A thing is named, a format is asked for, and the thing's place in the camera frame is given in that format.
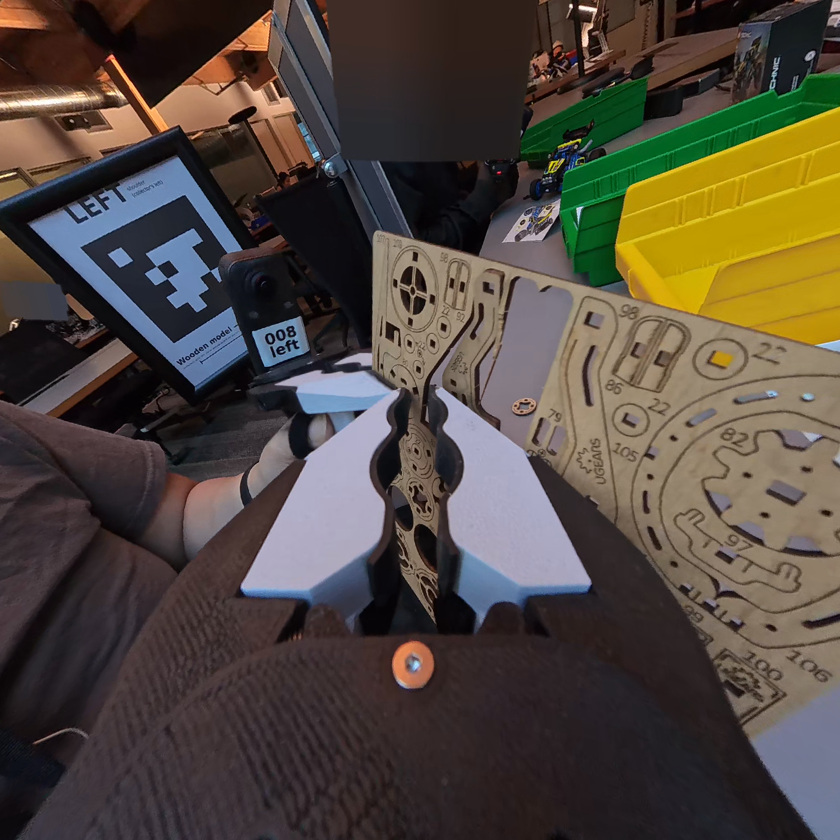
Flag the nested green plastic bins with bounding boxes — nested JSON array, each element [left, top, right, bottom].
[[560, 72, 840, 286]]

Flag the nested yellow plastic bins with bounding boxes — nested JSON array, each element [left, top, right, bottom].
[[616, 105, 840, 345]]

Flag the blue yellow toy buggy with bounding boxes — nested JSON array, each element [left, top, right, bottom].
[[530, 121, 608, 201]]

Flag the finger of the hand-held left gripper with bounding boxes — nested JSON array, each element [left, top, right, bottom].
[[289, 371, 396, 417], [307, 351, 376, 378]]

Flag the printed buggy picture card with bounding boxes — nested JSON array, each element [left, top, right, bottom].
[[502, 200, 562, 244]]

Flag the person's brown shirt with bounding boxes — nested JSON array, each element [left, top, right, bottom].
[[0, 400, 191, 840]]

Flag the grey metal frame panel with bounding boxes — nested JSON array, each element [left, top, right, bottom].
[[269, 0, 421, 240]]

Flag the laser-cut wooden parts sheet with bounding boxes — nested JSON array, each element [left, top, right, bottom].
[[371, 230, 840, 736]]

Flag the black toy kit box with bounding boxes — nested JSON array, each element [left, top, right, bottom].
[[731, 0, 831, 102]]

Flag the black framed marker sign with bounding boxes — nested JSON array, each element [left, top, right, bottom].
[[0, 126, 260, 404]]

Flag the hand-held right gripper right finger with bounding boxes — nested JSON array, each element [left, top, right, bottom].
[[427, 387, 593, 623]]

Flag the black handheld controller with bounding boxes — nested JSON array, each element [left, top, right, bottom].
[[484, 157, 519, 198]]

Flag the silver ventilation duct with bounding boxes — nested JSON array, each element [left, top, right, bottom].
[[0, 82, 129, 122]]

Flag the green plastic bin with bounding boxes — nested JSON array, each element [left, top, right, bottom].
[[520, 79, 651, 165]]

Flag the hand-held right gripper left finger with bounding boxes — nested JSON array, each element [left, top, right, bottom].
[[239, 387, 408, 621]]

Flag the black rectangular case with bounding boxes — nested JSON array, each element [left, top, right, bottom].
[[646, 72, 719, 119]]

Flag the person's left hand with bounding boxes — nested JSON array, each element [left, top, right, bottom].
[[246, 410, 350, 506]]

